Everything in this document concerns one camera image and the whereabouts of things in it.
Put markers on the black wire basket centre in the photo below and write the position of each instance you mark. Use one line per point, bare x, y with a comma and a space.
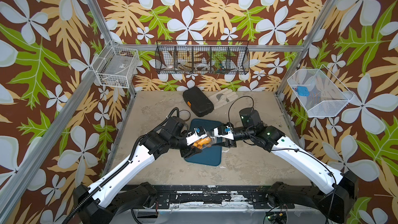
223, 56

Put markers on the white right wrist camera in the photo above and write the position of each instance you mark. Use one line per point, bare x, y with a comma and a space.
224, 131

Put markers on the white tape roll in basket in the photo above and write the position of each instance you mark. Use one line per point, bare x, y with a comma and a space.
202, 67

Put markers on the aluminium frame post right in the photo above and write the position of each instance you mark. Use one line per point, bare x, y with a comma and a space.
324, 12

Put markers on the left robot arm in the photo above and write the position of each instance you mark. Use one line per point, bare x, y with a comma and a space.
102, 201

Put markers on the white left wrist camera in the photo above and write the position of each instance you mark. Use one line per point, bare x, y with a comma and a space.
195, 135

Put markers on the aluminium frame post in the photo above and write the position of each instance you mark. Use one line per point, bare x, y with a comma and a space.
324, 12
101, 24

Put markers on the teal plastic tray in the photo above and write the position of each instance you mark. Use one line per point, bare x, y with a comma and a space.
210, 156

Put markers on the blue object in basket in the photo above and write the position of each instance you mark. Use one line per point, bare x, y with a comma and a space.
302, 91

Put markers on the aluminium frame post left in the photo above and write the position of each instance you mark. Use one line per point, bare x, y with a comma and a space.
101, 24

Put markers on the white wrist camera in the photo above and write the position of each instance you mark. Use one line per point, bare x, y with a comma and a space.
224, 131
195, 135

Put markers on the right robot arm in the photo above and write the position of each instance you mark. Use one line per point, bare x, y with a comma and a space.
332, 192

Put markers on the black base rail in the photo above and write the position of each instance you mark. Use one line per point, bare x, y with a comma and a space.
173, 197

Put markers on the black plastic tool case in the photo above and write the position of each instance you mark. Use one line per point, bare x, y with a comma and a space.
198, 102

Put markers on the white wire basket left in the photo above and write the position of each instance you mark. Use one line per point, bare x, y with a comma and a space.
115, 66

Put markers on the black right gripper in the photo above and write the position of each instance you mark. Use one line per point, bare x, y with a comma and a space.
226, 143

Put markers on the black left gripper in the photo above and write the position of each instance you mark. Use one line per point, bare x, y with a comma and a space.
188, 151

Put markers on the orange cookie pile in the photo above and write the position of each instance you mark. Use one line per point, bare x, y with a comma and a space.
203, 143

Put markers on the white wire basket right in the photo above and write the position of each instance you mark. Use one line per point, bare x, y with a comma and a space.
328, 95

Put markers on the white wire basket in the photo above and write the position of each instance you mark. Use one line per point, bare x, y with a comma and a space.
328, 95
115, 66

